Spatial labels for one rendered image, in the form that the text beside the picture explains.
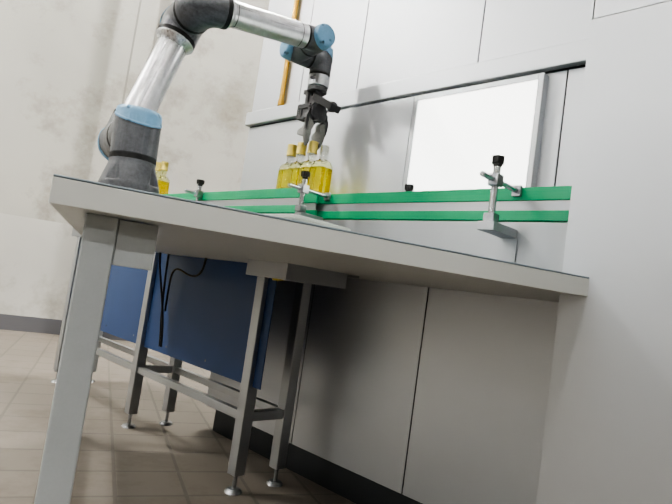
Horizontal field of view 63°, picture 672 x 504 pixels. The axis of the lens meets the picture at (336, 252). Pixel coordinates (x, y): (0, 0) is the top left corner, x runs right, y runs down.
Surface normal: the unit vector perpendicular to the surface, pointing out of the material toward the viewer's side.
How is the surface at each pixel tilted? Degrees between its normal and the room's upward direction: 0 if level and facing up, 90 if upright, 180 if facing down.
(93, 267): 90
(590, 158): 90
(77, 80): 90
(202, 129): 90
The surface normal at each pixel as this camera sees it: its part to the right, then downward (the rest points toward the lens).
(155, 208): 0.39, -0.01
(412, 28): -0.69, -0.15
